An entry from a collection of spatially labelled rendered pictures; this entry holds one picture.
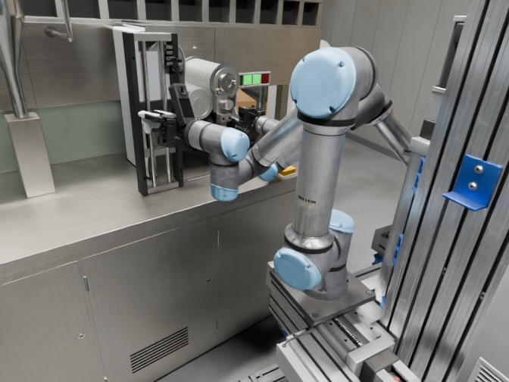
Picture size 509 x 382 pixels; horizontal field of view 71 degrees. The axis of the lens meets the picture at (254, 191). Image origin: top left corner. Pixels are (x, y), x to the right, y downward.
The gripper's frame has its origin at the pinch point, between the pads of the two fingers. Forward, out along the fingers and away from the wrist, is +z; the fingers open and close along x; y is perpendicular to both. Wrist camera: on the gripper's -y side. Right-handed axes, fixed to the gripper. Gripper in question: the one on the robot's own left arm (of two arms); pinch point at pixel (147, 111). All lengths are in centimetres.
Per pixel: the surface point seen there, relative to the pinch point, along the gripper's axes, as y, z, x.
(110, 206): 34.4, 14.1, -3.0
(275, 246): 61, -17, 62
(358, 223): 97, -14, 206
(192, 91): -3.6, 15.9, 34.6
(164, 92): -4.0, 9.2, 14.5
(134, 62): -12.7, 11.0, 3.7
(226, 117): 5.0, 6.4, 44.9
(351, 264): 104, -31, 152
